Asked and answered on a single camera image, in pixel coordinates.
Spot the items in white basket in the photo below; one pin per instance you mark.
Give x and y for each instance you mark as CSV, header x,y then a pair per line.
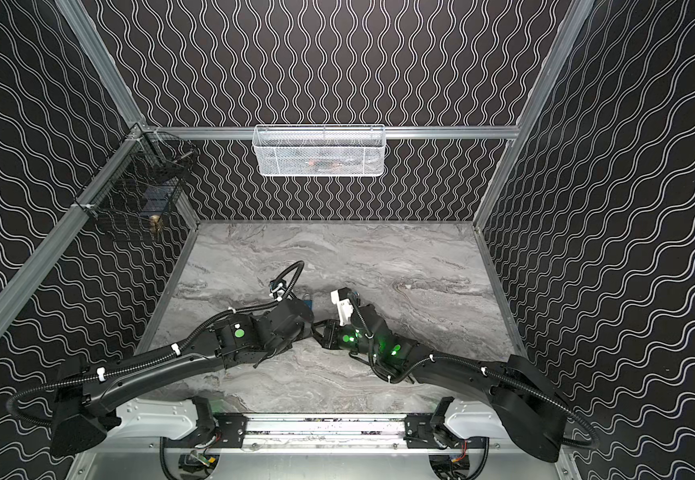
x,y
328,165

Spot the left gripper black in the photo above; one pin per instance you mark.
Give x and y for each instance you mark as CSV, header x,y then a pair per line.
x,y
298,318

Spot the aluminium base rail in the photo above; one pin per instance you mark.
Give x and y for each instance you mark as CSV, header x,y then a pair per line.
x,y
366,433

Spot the brass padlock in basket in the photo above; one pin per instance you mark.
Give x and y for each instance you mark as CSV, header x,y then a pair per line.
x,y
155,225

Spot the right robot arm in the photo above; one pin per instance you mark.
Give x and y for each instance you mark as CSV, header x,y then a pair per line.
x,y
534,415

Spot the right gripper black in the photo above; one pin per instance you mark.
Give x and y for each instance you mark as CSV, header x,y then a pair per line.
x,y
335,327

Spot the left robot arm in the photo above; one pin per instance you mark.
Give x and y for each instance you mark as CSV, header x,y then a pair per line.
x,y
82,407

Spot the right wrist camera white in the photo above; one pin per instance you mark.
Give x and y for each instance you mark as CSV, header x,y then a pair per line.
x,y
344,301

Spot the white mesh wall basket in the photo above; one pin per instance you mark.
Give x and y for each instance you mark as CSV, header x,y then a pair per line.
x,y
270,142

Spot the black wire wall basket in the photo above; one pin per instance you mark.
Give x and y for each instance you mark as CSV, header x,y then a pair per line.
x,y
149,180

